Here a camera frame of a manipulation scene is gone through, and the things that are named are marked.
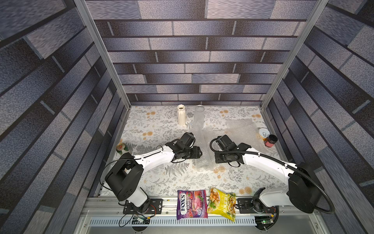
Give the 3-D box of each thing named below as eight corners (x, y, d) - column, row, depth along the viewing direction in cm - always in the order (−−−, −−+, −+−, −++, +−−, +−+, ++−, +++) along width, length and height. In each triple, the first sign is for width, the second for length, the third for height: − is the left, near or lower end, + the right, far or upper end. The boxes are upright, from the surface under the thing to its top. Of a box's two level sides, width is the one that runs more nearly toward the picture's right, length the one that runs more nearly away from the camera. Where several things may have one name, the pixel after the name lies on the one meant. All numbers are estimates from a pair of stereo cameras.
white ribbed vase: (178, 126, 108) (177, 111, 95) (178, 118, 113) (177, 104, 100) (185, 126, 108) (185, 111, 95) (185, 118, 113) (185, 104, 100)
